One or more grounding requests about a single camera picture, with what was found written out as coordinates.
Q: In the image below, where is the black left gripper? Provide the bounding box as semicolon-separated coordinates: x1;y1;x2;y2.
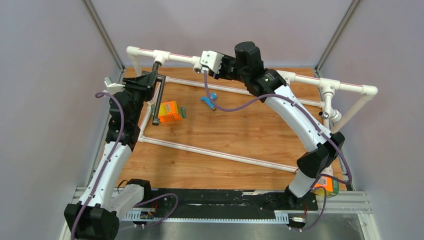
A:
120;70;157;125

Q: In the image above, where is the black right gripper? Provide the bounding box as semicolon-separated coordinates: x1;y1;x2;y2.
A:
209;53;250;84

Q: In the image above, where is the black long-handle water faucet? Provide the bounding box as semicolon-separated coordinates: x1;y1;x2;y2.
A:
149;61;166;126

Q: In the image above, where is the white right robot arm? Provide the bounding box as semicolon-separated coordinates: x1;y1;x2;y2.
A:
202;41;345;210

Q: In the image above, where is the orange box near right arm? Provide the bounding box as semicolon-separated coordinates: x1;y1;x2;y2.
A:
312;176;340;198

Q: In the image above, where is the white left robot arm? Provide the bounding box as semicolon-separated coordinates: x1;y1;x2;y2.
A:
64;70;163;240

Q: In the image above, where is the blue water faucet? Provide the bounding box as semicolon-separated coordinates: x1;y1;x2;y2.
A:
200;92;218;111

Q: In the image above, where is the white water faucet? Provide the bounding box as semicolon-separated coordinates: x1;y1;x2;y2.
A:
319;92;342;123

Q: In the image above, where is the orange green carton box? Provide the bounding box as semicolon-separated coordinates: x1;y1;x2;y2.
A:
152;101;187;125

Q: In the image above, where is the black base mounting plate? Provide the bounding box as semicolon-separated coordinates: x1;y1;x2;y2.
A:
143;188;318;220

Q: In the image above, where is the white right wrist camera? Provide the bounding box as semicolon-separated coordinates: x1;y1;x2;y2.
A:
199;50;224;74

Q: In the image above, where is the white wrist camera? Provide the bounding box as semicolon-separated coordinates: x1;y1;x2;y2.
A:
103;77;125;95
199;50;224;74

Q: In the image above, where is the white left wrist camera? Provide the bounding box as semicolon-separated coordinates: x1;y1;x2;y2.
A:
103;77;125;95

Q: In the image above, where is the aluminium frame rail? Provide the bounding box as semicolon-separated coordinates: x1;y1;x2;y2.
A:
64;184;380;240

